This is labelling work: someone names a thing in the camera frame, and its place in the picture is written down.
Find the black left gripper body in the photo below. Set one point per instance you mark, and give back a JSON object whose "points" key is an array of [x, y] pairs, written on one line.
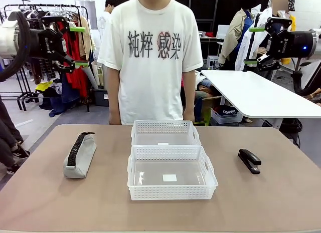
{"points": [[47, 43]]}

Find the green-tipped right gripper finger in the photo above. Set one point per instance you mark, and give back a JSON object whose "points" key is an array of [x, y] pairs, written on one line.
{"points": [[277, 22], [269, 63]]}

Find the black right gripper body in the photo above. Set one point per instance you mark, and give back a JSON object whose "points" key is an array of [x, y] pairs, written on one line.
{"points": [[291, 45]]}

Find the green-tipped left gripper finger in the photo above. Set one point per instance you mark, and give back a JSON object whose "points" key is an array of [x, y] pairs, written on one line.
{"points": [[66, 63], [56, 21]]}

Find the grey zippered pencil case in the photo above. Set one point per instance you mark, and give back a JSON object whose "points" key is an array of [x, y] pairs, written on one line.
{"points": [[82, 155]]}

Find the black stapler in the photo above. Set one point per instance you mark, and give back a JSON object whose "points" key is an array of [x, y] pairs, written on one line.
{"points": [[249, 159]]}

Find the person's left forearm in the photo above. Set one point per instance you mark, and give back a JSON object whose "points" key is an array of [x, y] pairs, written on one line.
{"points": [[188, 92]]}

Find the person's right hand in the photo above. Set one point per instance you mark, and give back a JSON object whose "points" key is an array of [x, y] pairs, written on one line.
{"points": [[115, 120]]}

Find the person's left hand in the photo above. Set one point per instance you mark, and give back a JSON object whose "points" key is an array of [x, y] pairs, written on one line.
{"points": [[189, 117]]}

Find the white hanging coat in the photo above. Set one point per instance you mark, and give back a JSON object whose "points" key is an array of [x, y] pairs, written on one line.
{"points": [[265, 20]]}

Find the red hanging dress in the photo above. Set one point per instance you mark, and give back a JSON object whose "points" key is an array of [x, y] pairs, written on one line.
{"points": [[75, 77]]}

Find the background person in navy top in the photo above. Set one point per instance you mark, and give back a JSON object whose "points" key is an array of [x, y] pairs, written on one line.
{"points": [[292, 15]]}

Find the cardboard paper rolls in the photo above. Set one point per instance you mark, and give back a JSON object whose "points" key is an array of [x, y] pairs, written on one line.
{"points": [[94, 75]]}

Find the beige hanging garment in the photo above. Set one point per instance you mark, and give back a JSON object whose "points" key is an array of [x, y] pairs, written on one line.
{"points": [[85, 40]]}

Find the yellow crumpled cloth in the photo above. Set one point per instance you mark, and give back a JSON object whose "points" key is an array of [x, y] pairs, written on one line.
{"points": [[43, 85]]}

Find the white background table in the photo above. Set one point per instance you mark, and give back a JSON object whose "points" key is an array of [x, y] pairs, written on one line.
{"points": [[250, 92]]}

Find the mannequin with beige coat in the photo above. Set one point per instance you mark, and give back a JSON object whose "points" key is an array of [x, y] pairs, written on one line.
{"points": [[235, 35]]}

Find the grey plastic storage box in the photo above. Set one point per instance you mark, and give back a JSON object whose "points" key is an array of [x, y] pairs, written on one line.
{"points": [[101, 97]]}

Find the background person in white shirt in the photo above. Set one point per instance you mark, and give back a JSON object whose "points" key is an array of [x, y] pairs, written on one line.
{"points": [[105, 20]]}

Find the white storage basket with cap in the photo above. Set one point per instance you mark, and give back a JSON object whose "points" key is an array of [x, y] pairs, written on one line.
{"points": [[227, 115]]}

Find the brown cardboard box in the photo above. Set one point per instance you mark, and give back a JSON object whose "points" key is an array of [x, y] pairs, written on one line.
{"points": [[210, 105]]}

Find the person in white printed T-shirt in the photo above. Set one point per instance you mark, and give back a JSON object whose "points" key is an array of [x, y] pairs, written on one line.
{"points": [[150, 87]]}

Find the bystander legs in dark trousers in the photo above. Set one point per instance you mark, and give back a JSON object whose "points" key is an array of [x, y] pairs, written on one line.
{"points": [[7, 132]]}

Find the white perforated plastic basket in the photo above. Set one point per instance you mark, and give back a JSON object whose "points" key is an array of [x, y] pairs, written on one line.
{"points": [[170, 193], [163, 126]]}

